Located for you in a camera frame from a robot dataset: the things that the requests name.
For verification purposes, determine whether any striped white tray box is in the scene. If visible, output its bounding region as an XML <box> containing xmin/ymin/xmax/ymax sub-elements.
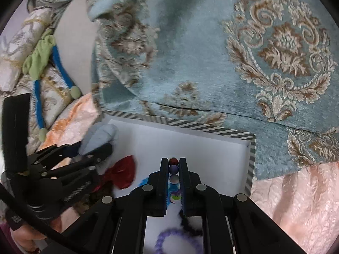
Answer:
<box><xmin>91</xmin><ymin>110</ymin><xmax>257</xmax><ymax>254</ymax></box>

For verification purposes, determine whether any person's left hand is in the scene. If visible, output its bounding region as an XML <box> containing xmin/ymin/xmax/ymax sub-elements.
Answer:
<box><xmin>12</xmin><ymin>224</ymin><xmax>47</xmax><ymax>254</ymax></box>

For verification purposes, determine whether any floral embroidered cushion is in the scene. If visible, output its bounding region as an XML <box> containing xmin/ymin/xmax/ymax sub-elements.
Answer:
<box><xmin>0</xmin><ymin>66</ymin><xmax>81</xmax><ymax>145</ymax></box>

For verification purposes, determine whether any rainbow bead bracelet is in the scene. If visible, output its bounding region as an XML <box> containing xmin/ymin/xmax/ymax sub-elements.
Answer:
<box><xmin>169</xmin><ymin>157</ymin><xmax>182</xmax><ymax>204</ymax></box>

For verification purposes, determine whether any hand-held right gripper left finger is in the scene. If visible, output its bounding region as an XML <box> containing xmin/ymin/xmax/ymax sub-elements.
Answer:
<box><xmin>61</xmin><ymin>157</ymin><xmax>170</xmax><ymax>254</ymax></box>

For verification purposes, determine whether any light blue scrunchie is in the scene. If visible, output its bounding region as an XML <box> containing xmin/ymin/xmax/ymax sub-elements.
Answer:
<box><xmin>78</xmin><ymin>124</ymin><xmax>119</xmax><ymax>156</ymax></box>

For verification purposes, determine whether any teal damask cloth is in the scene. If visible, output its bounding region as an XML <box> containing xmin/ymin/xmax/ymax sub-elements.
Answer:
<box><xmin>64</xmin><ymin>0</ymin><xmax>339</xmax><ymax>182</ymax></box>

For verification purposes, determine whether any pink quilted blanket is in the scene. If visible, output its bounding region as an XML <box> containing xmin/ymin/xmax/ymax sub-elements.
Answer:
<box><xmin>42</xmin><ymin>94</ymin><xmax>339</xmax><ymax>254</ymax></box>

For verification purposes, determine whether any black cable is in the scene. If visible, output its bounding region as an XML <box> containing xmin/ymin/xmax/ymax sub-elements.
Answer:
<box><xmin>0</xmin><ymin>182</ymin><xmax>89</xmax><ymax>254</ymax></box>

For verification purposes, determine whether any purple scrunchie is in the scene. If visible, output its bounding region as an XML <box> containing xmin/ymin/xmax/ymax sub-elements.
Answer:
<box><xmin>154</xmin><ymin>229</ymin><xmax>203</xmax><ymax>254</ymax></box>

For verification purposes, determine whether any green and blue plush toy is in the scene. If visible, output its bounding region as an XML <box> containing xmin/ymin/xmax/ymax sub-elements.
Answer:
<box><xmin>22</xmin><ymin>34</ymin><xmax>80</xmax><ymax>141</ymax></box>

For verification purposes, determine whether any black scrunchie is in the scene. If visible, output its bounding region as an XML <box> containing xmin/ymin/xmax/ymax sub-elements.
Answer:
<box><xmin>177</xmin><ymin>208</ymin><xmax>204</xmax><ymax>238</ymax></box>

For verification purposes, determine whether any striped damask bolster cushion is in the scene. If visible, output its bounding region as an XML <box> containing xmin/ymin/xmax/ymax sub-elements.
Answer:
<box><xmin>0</xmin><ymin>8</ymin><xmax>57</xmax><ymax>92</ymax></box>

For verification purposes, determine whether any red velvet scrunchie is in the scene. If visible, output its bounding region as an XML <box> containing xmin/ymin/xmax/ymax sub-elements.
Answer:
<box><xmin>102</xmin><ymin>156</ymin><xmax>136</xmax><ymax>190</ymax></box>

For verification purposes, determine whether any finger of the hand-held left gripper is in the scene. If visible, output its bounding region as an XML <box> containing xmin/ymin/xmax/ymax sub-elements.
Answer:
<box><xmin>40</xmin><ymin>143</ymin><xmax>113</xmax><ymax>182</ymax></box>
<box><xmin>28</xmin><ymin>141</ymin><xmax>83</xmax><ymax>166</ymax></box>

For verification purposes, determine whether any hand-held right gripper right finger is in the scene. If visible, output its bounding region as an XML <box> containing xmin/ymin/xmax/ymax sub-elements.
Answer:
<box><xmin>179</xmin><ymin>157</ymin><xmax>308</xmax><ymax>254</ymax></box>

